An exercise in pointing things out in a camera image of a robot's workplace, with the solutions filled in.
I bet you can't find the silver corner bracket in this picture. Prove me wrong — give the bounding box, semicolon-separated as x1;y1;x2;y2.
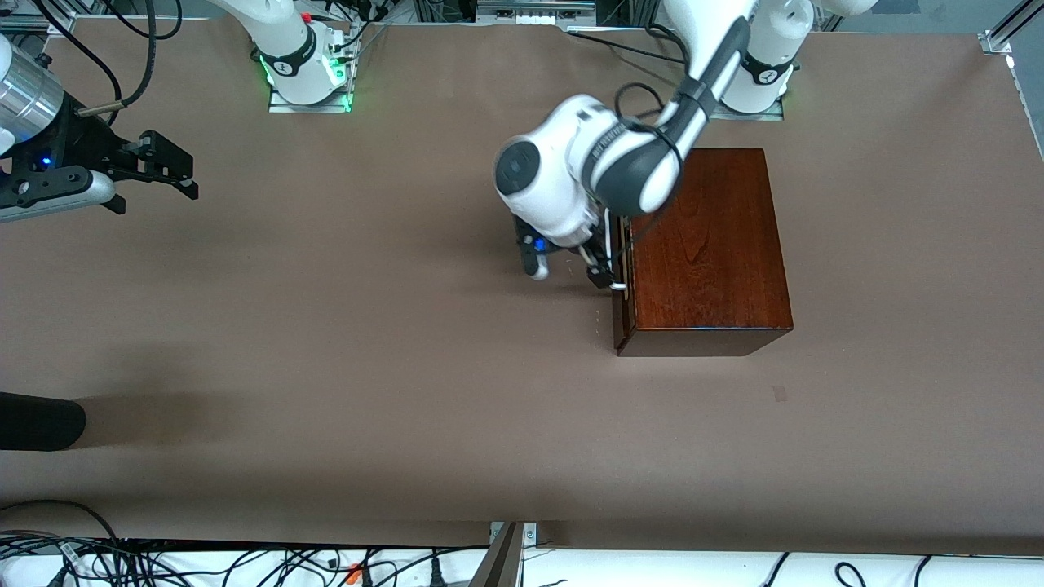
489;522;539;549

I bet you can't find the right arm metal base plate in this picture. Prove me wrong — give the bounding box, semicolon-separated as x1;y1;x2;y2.
268;24;354;113

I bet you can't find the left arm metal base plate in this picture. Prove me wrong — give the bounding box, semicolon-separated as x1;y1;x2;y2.
710;96;785;121

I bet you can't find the wooden drawer with white handle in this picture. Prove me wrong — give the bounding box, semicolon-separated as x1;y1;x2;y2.
608;208;635;327

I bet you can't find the dark grey metal post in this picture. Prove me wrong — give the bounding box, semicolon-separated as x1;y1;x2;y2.
469;522;524;587

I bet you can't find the black cable tangle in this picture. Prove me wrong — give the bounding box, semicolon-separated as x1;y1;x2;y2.
0;530;490;587

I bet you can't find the black round-ended cylinder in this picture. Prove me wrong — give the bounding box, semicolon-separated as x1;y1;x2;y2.
0;391;86;452

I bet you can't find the dark brown wooden cabinet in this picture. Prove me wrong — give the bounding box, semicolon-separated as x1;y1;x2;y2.
620;148;794;357

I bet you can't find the grey power strip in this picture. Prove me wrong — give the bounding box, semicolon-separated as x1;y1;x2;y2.
476;0;598;27

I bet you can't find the black cable across table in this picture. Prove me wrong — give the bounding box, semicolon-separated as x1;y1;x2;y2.
567;29;690;66

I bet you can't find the black looped cable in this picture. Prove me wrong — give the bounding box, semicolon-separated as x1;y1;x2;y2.
106;0;182;40

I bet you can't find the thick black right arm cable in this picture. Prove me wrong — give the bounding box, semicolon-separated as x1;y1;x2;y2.
77;0;157;117

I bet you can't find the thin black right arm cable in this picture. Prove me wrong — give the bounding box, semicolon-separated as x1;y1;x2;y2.
33;0;123;127

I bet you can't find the aluminium frame profile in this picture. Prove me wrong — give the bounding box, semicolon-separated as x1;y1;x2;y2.
979;0;1044;156

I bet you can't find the long black cable arc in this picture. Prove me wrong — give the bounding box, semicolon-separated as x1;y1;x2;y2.
0;499;123;543

